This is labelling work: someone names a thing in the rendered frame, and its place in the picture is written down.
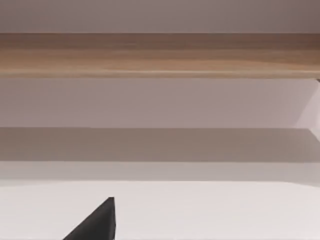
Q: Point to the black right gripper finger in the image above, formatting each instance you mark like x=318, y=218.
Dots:
x=101, y=222

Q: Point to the wooden shelf board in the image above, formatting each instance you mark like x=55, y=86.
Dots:
x=160, y=55

